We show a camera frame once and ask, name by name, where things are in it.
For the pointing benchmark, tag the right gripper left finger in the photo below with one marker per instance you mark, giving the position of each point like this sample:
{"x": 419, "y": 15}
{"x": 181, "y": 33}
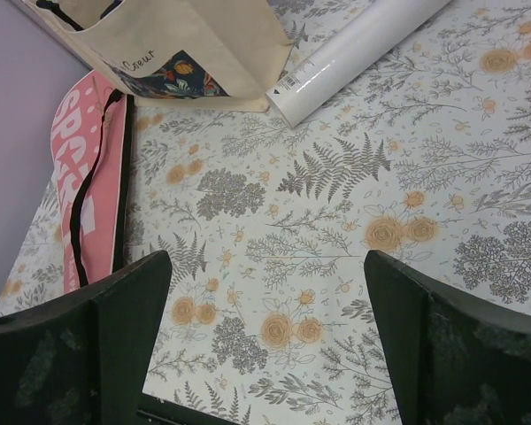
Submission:
{"x": 82, "y": 358}

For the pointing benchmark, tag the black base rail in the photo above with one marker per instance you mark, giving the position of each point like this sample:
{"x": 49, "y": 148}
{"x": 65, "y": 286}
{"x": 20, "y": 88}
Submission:
{"x": 152, "y": 410}

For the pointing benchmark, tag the beige canvas tote bag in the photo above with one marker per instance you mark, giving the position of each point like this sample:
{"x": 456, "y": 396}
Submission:
{"x": 219, "y": 55}

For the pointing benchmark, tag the white shuttlecock tube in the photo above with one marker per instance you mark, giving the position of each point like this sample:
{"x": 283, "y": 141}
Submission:
{"x": 347, "y": 54}

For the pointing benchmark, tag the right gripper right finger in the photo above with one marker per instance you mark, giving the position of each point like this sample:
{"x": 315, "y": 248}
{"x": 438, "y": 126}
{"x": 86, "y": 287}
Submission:
{"x": 452, "y": 357}

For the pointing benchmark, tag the pink racket cover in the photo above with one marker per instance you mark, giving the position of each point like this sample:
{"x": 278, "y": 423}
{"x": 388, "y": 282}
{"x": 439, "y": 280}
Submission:
{"x": 90, "y": 142}

